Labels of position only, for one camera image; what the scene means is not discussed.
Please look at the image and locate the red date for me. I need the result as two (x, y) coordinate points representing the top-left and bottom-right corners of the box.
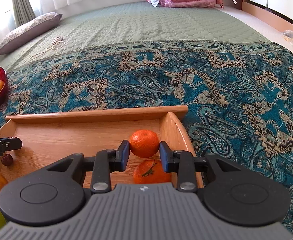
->
(1, 153), (14, 166)

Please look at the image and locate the small tangerine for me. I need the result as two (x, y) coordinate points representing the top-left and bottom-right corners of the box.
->
(133, 159), (171, 184)
(129, 129), (159, 158)

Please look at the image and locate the wooden serving tray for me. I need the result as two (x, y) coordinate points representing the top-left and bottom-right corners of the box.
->
(0, 105), (195, 181)

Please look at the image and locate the blue paisley blanket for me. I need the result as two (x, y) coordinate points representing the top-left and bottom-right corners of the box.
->
(0, 40), (293, 233)

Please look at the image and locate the floral grey pillow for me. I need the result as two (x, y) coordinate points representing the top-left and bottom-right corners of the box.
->
(0, 12), (62, 55)

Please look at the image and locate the left green curtain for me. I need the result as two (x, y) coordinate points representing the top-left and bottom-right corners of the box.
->
(12, 0), (36, 27)

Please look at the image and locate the green quilted mat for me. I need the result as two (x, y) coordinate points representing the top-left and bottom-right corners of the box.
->
(0, 2), (268, 72)

